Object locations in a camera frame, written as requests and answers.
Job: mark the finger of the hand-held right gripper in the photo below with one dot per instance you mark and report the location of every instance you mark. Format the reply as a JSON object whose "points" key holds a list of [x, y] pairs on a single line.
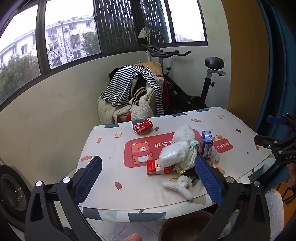
{"points": [[266, 141], [276, 119]]}

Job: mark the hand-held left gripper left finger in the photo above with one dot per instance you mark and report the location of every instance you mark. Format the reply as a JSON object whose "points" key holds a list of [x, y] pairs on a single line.
{"points": [[89, 178]]}

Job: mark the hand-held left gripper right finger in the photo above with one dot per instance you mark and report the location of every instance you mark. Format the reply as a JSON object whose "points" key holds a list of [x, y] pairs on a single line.
{"points": [[208, 178]]}

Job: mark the crushed red can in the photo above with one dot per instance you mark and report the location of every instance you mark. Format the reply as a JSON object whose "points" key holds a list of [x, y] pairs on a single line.
{"points": [[143, 126]]}

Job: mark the red garment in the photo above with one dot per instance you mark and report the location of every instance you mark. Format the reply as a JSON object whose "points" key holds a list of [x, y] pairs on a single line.
{"points": [[166, 92]]}

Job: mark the black exercise bike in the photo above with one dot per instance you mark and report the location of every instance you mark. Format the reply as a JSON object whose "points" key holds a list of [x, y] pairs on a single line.
{"points": [[208, 85]]}

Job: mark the black metal window grille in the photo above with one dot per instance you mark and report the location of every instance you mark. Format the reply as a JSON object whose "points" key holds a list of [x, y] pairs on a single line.
{"points": [[118, 25]]}

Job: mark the clear plastic wrapper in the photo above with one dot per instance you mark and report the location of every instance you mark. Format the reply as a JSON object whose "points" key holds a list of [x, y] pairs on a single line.
{"points": [[215, 157]]}

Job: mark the dark framed window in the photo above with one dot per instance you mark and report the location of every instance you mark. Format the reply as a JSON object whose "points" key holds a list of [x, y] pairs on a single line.
{"points": [[41, 46]]}

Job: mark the blue carton box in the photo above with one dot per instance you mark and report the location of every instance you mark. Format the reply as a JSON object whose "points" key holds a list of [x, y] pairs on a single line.
{"points": [[206, 143]]}

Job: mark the pale crumpled cloth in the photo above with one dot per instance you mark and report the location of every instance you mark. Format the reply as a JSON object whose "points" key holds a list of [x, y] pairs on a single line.
{"points": [[143, 32]]}

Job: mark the blue curtain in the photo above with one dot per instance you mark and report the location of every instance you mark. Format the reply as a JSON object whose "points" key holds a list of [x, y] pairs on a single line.
{"points": [[282, 69]]}

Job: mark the white fluffy hair claw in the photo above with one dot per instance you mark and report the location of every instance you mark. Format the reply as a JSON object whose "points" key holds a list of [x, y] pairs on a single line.
{"points": [[182, 185]]}

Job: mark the wooden door panel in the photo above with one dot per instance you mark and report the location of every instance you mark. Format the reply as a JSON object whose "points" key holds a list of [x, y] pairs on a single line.
{"points": [[245, 69]]}

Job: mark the black yellow striped sweater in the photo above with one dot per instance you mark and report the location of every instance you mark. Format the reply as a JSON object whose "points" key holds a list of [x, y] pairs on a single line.
{"points": [[136, 92]]}

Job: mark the fluffy blue pink cloth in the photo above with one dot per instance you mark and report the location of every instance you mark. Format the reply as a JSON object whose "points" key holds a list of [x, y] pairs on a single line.
{"points": [[133, 237]]}

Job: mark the red cloth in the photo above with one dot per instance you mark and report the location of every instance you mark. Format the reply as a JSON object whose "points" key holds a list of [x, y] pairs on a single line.
{"points": [[123, 117]]}

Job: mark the red cigarette box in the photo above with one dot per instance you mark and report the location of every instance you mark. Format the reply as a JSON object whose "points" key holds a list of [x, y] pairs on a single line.
{"points": [[155, 168]]}

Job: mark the black dotted glove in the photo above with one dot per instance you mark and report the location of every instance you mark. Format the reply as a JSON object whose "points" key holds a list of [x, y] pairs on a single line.
{"points": [[192, 173]]}

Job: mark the white fluffy cloth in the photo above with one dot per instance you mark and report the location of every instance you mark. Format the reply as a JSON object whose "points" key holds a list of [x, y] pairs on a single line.
{"points": [[275, 208]]}

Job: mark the green white plastic bag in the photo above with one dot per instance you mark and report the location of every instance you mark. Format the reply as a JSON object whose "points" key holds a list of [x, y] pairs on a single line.
{"points": [[188, 160]]}

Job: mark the brown waste bin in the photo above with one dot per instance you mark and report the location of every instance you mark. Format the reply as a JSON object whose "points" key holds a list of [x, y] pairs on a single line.
{"points": [[185, 227]]}

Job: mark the bear printed table mat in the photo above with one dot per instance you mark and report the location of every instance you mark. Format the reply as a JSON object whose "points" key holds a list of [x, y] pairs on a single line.
{"points": [[138, 192]]}

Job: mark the beige chair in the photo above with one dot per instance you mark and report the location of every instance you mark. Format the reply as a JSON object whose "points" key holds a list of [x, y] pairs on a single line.
{"points": [[153, 67]]}

